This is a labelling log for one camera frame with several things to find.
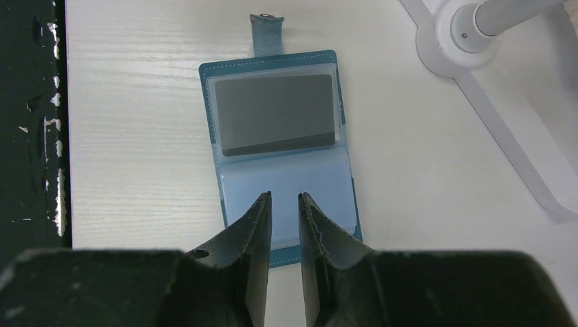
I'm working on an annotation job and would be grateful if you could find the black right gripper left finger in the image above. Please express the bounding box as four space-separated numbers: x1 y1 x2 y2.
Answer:
1 192 272 326

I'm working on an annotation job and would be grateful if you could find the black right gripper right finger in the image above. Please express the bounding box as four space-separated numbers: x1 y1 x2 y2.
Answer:
299 193 574 326

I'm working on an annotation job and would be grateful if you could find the silver credit card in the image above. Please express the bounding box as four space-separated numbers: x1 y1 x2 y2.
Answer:
215 74 335 157

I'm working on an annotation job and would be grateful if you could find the white clothes rack stand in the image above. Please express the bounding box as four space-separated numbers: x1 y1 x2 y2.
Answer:
403 1 577 219

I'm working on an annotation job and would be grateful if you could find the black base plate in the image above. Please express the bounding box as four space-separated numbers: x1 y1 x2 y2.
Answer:
1 1 72 266

